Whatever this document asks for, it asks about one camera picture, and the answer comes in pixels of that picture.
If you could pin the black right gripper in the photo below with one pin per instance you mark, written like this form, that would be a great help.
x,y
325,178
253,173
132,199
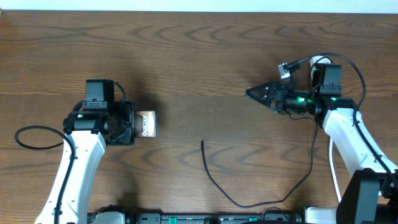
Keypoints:
x,y
271,94

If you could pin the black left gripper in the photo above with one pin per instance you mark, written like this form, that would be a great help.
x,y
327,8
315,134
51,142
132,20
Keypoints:
x,y
125,135

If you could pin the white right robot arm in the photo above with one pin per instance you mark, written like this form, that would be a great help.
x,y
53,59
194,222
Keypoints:
x,y
371,195

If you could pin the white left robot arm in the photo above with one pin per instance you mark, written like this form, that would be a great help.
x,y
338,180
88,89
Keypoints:
x,y
94,124

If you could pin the white power strip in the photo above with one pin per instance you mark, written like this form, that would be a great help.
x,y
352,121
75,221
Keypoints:
x,y
320,59

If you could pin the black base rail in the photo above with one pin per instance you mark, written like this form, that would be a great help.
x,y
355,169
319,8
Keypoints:
x,y
156,218

